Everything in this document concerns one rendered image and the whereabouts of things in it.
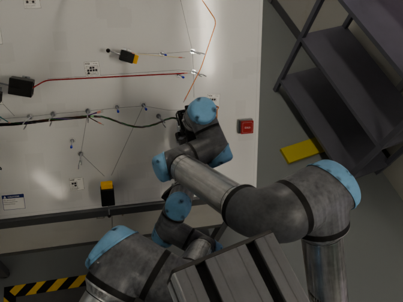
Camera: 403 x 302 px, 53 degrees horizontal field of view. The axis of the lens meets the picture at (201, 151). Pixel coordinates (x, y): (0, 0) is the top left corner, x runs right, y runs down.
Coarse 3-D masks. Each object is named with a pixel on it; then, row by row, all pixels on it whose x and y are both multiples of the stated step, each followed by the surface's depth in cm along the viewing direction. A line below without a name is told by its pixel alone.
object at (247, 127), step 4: (244, 120) 154; (248, 120) 154; (252, 120) 154; (240, 124) 154; (244, 124) 154; (248, 124) 154; (252, 124) 155; (240, 128) 155; (244, 128) 154; (248, 128) 155; (252, 128) 155; (240, 132) 155; (244, 132) 155; (248, 132) 155; (252, 132) 156
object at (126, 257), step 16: (112, 240) 84; (128, 240) 85; (144, 240) 86; (96, 256) 83; (112, 256) 83; (128, 256) 83; (144, 256) 83; (160, 256) 84; (96, 272) 83; (112, 272) 82; (128, 272) 82; (144, 272) 82; (96, 288) 81; (112, 288) 81; (128, 288) 82; (144, 288) 82
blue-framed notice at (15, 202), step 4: (4, 196) 142; (8, 196) 143; (12, 196) 143; (16, 196) 143; (20, 196) 144; (24, 196) 144; (4, 200) 143; (8, 200) 143; (12, 200) 143; (16, 200) 144; (20, 200) 144; (24, 200) 144; (4, 204) 143; (8, 204) 144; (12, 204) 144; (16, 204) 144; (20, 204) 145; (24, 204) 145; (4, 208) 144; (8, 208) 144; (12, 208) 144; (16, 208) 145; (20, 208) 145; (24, 208) 145
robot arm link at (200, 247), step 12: (192, 240) 122; (204, 240) 119; (192, 252) 103; (204, 252) 108; (168, 264) 83; (180, 264) 85; (168, 276) 82; (156, 288) 81; (168, 288) 82; (156, 300) 82; (168, 300) 82
